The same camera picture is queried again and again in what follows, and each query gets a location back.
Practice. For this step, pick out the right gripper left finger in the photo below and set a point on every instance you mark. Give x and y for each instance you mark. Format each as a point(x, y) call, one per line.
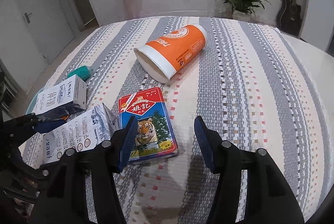
point(63, 199)

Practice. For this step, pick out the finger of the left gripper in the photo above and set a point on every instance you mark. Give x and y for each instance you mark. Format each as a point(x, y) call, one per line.
point(43, 127)

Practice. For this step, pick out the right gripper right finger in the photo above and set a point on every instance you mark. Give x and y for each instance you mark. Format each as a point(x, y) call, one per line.
point(269, 197)

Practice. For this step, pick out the white blue milk carton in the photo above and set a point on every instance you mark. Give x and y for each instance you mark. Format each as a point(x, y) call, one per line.
point(82, 133)

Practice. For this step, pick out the red blue card box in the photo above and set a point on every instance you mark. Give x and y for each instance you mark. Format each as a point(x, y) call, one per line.
point(155, 137)

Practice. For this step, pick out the orange paper cup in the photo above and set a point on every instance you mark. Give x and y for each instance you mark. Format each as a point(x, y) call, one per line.
point(165, 56)

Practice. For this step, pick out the light blue trash basket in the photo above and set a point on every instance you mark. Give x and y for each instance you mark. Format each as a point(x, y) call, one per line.
point(33, 102)

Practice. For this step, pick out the teal small pouch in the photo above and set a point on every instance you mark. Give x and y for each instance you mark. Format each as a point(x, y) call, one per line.
point(83, 72)

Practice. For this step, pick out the white door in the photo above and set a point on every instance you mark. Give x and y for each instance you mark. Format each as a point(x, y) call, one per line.
point(48, 26)

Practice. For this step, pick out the striped woven rug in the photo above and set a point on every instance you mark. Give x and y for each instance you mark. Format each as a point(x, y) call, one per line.
point(255, 86)

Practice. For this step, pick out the black acoustic guitar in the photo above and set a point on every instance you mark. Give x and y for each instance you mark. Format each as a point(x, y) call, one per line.
point(288, 18)

